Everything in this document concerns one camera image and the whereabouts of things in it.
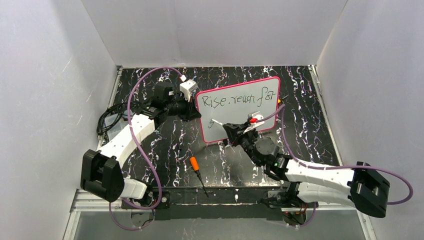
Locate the white black whiteboard marker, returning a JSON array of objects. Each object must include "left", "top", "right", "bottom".
[{"left": 211, "top": 119, "right": 224, "bottom": 126}]

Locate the pink framed whiteboard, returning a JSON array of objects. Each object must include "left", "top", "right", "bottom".
[{"left": 195, "top": 76, "right": 281, "bottom": 143}]

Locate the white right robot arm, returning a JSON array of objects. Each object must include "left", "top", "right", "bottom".
[{"left": 222, "top": 122, "right": 390, "bottom": 218}]

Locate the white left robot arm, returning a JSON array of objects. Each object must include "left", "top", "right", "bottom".
[{"left": 80, "top": 79, "right": 201, "bottom": 203}]

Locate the clear plastic screw box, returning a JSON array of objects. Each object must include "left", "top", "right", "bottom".
[{"left": 97, "top": 113, "right": 127, "bottom": 140}]

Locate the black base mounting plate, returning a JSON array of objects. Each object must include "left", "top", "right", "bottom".
[{"left": 120, "top": 185, "right": 319, "bottom": 222}]

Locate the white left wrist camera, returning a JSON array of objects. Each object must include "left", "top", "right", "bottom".
[{"left": 179, "top": 75, "right": 198, "bottom": 102}]

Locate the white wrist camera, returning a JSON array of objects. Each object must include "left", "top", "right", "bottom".
[
  {"left": 179, "top": 75, "right": 198, "bottom": 102},
  {"left": 243, "top": 111, "right": 265, "bottom": 134}
]

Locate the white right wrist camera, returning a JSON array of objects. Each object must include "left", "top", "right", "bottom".
[{"left": 243, "top": 111, "right": 265, "bottom": 134}]

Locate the orange handled screwdriver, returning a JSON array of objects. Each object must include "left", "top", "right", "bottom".
[{"left": 189, "top": 156, "right": 209, "bottom": 198}]

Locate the black coiled ethernet cable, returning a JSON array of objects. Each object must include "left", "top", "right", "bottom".
[{"left": 96, "top": 102, "right": 137, "bottom": 137}]

